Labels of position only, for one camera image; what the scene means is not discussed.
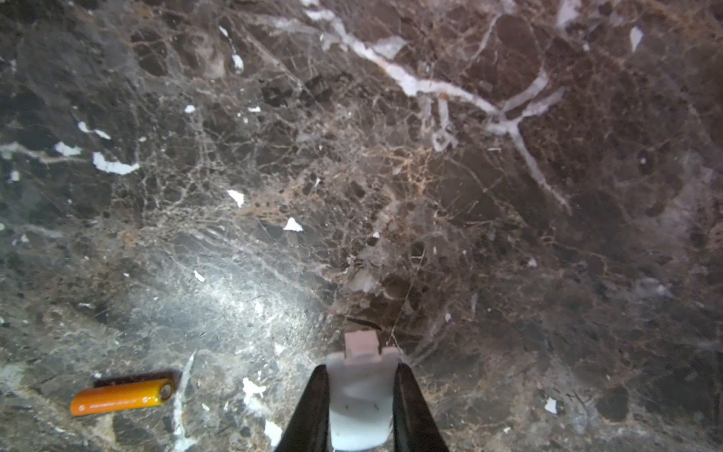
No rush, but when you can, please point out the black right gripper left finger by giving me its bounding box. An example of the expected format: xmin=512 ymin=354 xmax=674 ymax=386
xmin=275 ymin=365 xmax=331 ymax=452

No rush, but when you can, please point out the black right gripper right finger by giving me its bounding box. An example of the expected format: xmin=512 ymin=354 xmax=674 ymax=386
xmin=393 ymin=363 xmax=449 ymax=452

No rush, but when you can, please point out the white battery cover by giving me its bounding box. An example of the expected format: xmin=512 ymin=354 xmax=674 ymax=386
xmin=325 ymin=330 xmax=401 ymax=451

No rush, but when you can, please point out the orange battery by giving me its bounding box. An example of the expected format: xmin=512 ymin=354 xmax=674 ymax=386
xmin=70 ymin=379 xmax=175 ymax=416

